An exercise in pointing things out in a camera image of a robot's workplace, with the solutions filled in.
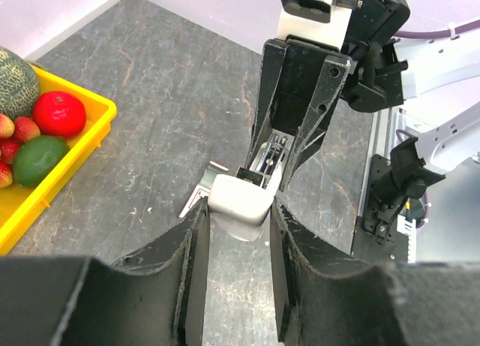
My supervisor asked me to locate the green netted melon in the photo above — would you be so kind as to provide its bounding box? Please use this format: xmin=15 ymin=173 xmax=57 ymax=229
xmin=1 ymin=47 xmax=41 ymax=119

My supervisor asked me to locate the green white stapler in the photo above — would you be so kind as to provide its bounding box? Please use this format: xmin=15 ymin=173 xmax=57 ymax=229
xmin=208 ymin=131 xmax=290 ymax=242

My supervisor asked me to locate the red white staple box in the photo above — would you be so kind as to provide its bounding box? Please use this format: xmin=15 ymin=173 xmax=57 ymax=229
xmin=179 ymin=161 xmax=229 ymax=218

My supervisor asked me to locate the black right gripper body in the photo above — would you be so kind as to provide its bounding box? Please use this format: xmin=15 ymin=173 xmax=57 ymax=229
xmin=273 ymin=38 xmax=349 ymax=136

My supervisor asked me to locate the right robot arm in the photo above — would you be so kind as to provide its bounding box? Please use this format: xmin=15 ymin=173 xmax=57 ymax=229
xmin=231 ymin=0 xmax=479 ymax=241

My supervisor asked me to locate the green lime fruit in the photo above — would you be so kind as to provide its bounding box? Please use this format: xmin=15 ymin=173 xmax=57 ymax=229
xmin=12 ymin=135 xmax=70 ymax=188

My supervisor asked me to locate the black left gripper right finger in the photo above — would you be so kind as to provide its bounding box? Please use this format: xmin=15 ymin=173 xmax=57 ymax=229
xmin=270 ymin=201 xmax=479 ymax=345

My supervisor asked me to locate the yellow plastic tray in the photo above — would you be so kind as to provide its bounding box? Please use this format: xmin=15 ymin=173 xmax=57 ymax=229
xmin=0 ymin=62 xmax=119 ymax=256

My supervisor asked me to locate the red strawberry cluster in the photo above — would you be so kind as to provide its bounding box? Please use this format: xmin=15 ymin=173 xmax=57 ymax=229
xmin=1 ymin=113 xmax=41 ymax=188

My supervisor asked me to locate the aluminium frame rail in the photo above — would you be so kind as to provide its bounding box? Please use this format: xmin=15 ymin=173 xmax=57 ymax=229
xmin=357 ymin=107 xmax=404 ymax=216

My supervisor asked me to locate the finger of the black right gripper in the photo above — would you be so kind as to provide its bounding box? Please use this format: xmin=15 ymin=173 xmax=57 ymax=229
xmin=245 ymin=39 xmax=287 ymax=168
xmin=279 ymin=56 xmax=351 ymax=191

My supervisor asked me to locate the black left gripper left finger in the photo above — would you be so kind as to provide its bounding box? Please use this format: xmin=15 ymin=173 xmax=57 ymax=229
xmin=1 ymin=199 xmax=210 ymax=345

